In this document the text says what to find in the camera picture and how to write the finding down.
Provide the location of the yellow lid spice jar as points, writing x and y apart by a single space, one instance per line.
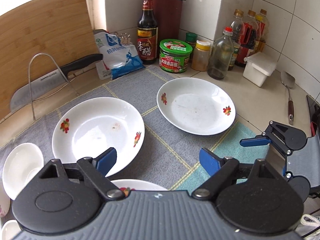
201 56

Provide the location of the metal spatula wooden handle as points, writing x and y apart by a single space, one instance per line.
289 82

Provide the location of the bamboo cutting board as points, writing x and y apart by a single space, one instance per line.
37 36

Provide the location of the green lid sauce jar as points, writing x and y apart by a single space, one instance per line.
174 55

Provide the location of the blue white salt bag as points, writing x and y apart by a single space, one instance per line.
119 59

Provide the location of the green lid small spice jar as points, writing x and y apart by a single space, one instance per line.
191 39

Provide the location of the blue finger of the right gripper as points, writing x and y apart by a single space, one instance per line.
256 141

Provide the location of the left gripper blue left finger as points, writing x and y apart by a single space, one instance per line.
105 161

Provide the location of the yellow oil bottle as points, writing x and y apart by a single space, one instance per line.
263 24

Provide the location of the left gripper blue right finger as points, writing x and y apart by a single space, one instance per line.
209 161

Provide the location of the dark red knife block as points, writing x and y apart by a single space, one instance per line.
168 17

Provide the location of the large stained white plate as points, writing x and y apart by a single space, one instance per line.
128 185

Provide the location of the white fruit plate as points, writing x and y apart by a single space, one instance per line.
196 106
95 125

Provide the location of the dark vinegar bottle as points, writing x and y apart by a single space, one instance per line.
147 34

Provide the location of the clear glass bottle red cap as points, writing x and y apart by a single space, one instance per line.
221 55

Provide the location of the white plastic seasoning box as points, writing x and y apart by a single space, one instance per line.
259 67

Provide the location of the black handled santoku knife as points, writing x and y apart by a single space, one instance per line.
46 83

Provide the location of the grey teal dish towel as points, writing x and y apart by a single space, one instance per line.
169 156

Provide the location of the white floral bowl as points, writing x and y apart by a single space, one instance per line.
10 229

